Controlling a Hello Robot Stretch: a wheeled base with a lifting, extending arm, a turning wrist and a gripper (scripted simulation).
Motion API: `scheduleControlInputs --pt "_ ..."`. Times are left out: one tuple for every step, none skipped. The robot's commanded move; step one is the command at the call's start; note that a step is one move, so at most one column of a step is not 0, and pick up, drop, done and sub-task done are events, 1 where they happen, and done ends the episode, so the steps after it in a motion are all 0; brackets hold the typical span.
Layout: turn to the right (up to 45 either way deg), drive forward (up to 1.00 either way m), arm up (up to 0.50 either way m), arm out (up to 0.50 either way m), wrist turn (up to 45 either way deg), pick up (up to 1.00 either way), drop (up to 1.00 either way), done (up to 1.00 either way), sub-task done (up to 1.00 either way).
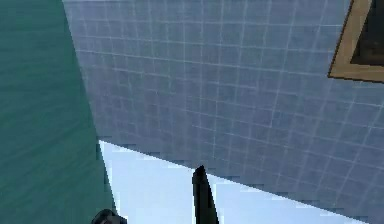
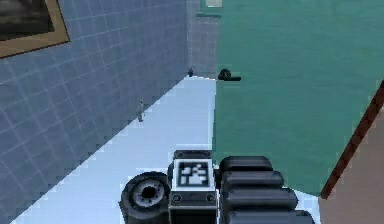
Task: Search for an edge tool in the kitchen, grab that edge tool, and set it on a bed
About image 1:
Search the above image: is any dark grey round object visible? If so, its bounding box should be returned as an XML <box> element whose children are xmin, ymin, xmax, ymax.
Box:
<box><xmin>90</xmin><ymin>208</ymin><xmax>129</xmax><ymax>224</ymax></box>

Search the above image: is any wooden framed dark picture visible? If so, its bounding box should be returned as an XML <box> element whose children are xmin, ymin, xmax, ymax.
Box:
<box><xmin>327</xmin><ymin>0</ymin><xmax>384</xmax><ymax>84</ymax></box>

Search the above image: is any black pointed upright bar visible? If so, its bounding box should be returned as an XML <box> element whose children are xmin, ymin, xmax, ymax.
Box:
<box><xmin>191</xmin><ymin>164</ymin><xmax>220</xmax><ymax>224</ymax></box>

